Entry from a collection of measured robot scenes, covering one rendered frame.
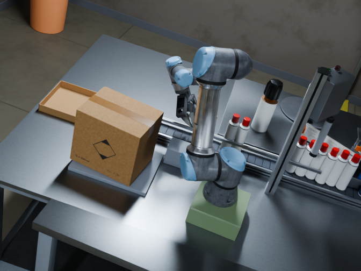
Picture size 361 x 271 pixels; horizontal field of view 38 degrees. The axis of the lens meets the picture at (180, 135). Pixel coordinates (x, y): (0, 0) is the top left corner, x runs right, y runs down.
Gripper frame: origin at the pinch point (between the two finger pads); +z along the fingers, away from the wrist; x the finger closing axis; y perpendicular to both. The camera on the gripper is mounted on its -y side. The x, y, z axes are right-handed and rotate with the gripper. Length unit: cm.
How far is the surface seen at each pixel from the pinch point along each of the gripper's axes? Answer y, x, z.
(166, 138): -4.5, 13.2, 2.5
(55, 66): 160, 165, 14
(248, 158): -0.7, -23.9, 21.7
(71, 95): 8, 63, -23
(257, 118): 25.0, -26.5, 14.4
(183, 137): -1.5, 5.2, 4.9
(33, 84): 125, 168, 12
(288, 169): -2, -42, 30
